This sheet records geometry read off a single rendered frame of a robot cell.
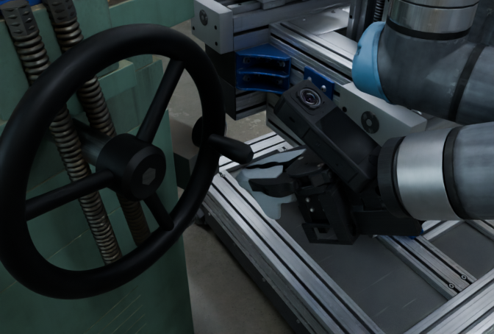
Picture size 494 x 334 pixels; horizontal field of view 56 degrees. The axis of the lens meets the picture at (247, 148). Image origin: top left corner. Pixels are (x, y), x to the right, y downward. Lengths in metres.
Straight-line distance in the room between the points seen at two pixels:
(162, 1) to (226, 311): 0.89
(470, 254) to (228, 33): 0.81
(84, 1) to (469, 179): 0.38
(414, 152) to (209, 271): 1.10
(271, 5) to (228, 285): 0.79
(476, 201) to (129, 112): 0.50
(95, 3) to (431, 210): 0.37
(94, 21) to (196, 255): 1.06
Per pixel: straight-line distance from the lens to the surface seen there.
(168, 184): 0.85
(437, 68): 0.45
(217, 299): 1.36
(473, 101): 0.45
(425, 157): 0.38
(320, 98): 0.44
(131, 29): 0.43
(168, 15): 0.72
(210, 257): 1.46
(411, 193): 0.39
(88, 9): 0.50
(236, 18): 1.00
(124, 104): 0.70
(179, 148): 0.83
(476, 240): 1.35
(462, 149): 0.38
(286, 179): 0.45
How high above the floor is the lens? 1.10
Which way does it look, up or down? 36 degrees down
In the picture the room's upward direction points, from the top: straight up
